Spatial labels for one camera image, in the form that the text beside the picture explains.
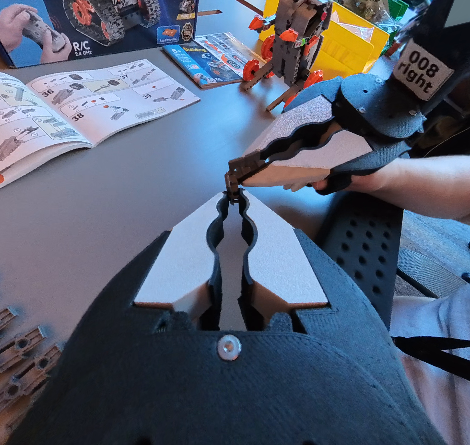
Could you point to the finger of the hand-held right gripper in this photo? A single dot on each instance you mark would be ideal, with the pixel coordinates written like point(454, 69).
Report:
point(301, 114)
point(323, 158)

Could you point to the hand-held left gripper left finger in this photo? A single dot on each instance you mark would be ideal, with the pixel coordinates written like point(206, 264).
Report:
point(176, 269)

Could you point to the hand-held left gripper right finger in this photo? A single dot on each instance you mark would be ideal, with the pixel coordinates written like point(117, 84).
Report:
point(286, 269)

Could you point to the group of grey links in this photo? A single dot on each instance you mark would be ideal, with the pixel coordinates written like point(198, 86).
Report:
point(25, 360)

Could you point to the person's right forearm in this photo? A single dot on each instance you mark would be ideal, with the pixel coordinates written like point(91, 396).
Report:
point(433, 188)

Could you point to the grey desk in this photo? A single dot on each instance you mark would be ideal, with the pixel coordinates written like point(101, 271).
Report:
point(147, 195)

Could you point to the person's right hand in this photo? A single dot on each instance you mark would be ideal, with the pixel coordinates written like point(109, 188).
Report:
point(374, 180)

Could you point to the yellow plastic bin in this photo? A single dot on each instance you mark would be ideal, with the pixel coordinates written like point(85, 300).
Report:
point(352, 48)

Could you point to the grey orange toy robot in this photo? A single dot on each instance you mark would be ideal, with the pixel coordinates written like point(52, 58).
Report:
point(297, 34)

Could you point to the blue building booklet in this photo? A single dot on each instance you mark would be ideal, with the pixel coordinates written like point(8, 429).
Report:
point(205, 59)

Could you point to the open instruction booklet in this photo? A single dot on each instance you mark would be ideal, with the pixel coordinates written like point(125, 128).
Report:
point(91, 103)

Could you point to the robot kit box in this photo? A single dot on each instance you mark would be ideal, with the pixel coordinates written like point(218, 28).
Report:
point(55, 19)

